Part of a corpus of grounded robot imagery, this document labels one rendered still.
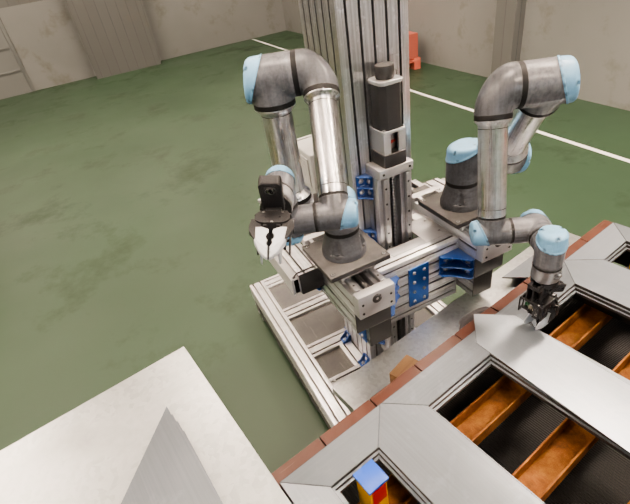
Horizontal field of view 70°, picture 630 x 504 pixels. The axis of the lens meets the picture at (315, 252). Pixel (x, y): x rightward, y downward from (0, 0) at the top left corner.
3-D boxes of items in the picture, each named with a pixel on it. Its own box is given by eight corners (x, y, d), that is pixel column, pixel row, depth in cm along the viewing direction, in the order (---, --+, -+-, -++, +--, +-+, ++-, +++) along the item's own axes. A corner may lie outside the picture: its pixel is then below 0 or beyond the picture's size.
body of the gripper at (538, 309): (516, 311, 132) (521, 279, 125) (533, 297, 136) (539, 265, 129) (540, 324, 127) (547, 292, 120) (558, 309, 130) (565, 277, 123)
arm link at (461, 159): (442, 172, 165) (443, 137, 157) (479, 168, 163) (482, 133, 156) (447, 187, 155) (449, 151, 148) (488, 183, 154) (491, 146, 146)
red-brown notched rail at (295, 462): (611, 235, 180) (615, 223, 176) (274, 505, 113) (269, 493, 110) (601, 231, 183) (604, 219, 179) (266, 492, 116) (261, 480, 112)
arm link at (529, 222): (506, 209, 130) (517, 229, 121) (547, 205, 129) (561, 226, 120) (503, 231, 135) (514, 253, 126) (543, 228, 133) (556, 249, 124)
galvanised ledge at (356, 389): (599, 250, 191) (601, 244, 189) (373, 434, 137) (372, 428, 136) (554, 233, 205) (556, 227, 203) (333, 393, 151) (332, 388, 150)
